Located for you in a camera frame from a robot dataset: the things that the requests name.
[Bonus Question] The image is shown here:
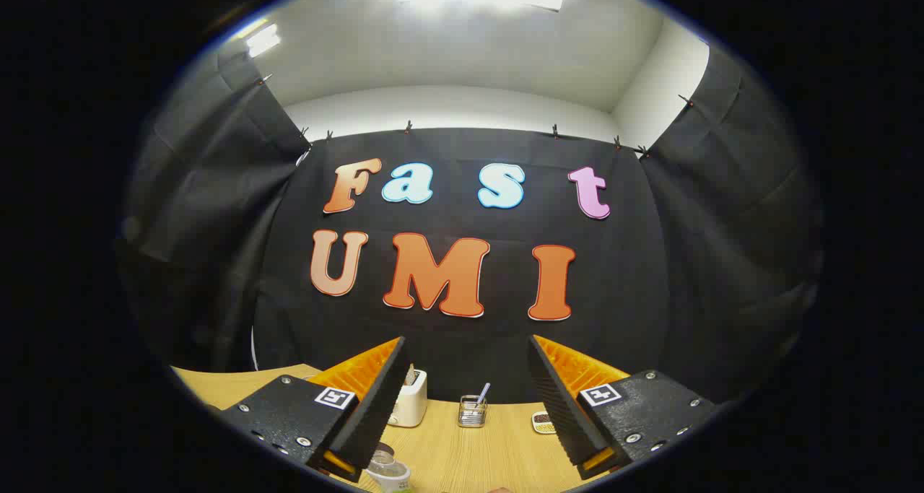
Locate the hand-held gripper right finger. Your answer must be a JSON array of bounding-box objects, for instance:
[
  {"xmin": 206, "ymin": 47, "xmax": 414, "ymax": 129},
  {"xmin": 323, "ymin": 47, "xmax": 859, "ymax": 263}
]
[{"xmin": 527, "ymin": 334, "xmax": 719, "ymax": 481}]

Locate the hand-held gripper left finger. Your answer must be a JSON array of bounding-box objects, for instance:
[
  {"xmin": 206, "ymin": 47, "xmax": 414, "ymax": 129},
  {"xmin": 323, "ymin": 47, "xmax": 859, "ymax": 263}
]
[{"xmin": 217, "ymin": 336, "xmax": 411, "ymax": 483}]

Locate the clear juice bottle white label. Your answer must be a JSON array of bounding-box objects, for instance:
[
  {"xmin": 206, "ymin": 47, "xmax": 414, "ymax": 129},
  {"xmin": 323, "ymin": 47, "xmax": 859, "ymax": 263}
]
[{"xmin": 366, "ymin": 450, "xmax": 412, "ymax": 493}]

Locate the cream toaster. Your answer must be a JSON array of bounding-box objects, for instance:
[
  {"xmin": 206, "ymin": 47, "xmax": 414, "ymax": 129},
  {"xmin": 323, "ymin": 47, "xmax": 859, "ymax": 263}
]
[{"xmin": 388, "ymin": 369, "xmax": 428, "ymax": 428}]

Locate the wooden table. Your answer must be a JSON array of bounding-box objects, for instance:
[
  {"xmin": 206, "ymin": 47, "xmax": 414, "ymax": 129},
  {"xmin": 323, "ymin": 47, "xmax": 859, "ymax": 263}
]
[{"xmin": 171, "ymin": 364, "xmax": 614, "ymax": 493}]

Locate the small ceiling light panel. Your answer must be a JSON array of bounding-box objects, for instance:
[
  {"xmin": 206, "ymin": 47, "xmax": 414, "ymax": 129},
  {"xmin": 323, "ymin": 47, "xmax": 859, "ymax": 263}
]
[{"xmin": 245, "ymin": 23, "xmax": 282, "ymax": 58}]

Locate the metal wire basket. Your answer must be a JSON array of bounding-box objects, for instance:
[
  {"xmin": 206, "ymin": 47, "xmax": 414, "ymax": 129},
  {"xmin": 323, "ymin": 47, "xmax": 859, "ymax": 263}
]
[{"xmin": 458, "ymin": 396, "xmax": 488, "ymax": 428}]

